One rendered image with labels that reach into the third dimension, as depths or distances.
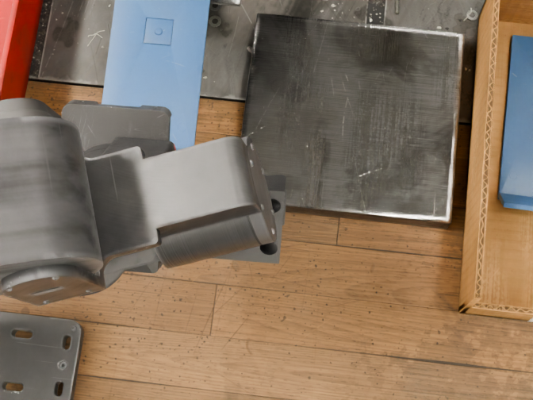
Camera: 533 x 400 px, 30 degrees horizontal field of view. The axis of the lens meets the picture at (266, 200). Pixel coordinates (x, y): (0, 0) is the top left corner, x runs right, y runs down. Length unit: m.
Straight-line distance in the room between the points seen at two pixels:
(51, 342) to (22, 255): 0.35
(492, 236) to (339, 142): 0.14
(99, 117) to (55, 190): 0.17
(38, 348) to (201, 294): 0.13
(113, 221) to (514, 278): 0.39
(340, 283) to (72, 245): 0.37
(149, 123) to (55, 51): 0.27
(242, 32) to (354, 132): 0.13
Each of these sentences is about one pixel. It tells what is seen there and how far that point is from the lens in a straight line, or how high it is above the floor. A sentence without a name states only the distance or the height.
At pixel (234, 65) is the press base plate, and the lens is 0.83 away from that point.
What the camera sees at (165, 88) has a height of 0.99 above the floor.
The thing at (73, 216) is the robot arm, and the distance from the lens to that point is 0.45.
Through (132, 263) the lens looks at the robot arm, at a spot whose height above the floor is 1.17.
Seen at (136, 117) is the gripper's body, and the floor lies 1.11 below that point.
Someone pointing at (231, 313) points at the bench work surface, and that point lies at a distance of 0.78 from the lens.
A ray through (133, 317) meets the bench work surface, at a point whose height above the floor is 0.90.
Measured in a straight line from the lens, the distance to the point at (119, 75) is 0.74.
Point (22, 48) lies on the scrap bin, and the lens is 0.83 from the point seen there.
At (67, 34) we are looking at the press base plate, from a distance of 0.86.
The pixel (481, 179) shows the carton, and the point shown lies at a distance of 0.74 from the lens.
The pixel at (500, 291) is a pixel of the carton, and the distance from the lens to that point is 0.79.
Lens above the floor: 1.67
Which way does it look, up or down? 75 degrees down
